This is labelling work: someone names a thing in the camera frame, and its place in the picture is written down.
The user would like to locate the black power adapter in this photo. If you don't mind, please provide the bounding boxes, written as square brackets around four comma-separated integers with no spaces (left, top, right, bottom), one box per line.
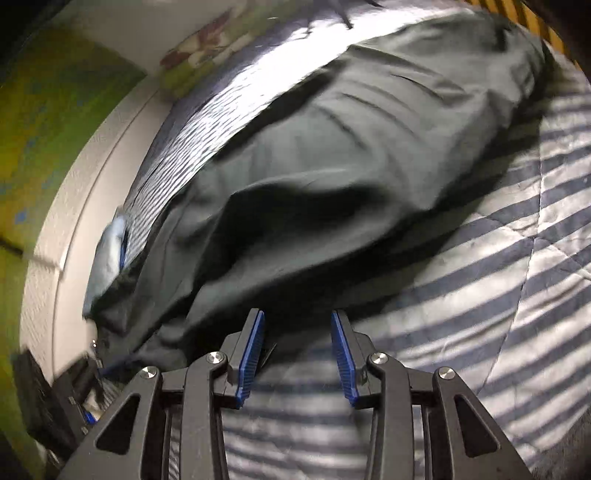
[13,352,95,455]

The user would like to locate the yellow slatted panel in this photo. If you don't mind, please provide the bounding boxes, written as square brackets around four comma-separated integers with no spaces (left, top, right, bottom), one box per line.
[462,0,588,71]

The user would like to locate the dark green pants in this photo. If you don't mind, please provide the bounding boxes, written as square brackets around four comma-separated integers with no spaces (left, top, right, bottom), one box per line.
[85,10,549,385]

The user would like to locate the green floral folded quilt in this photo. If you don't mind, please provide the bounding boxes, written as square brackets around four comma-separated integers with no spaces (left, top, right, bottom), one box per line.
[158,0,274,101]

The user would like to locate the blue-grey folded cloth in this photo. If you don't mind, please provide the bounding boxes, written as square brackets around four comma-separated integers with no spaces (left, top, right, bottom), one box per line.
[82,213,129,320]

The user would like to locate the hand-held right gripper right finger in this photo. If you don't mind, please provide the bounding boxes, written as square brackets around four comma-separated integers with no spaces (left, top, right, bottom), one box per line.
[331,308,536,480]

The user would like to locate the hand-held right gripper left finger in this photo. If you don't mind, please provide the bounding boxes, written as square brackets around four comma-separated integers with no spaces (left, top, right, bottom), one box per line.
[58,308,266,480]

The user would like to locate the blue white striped bedspread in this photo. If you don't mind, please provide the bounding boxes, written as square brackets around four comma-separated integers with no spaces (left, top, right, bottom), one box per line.
[122,0,591,480]

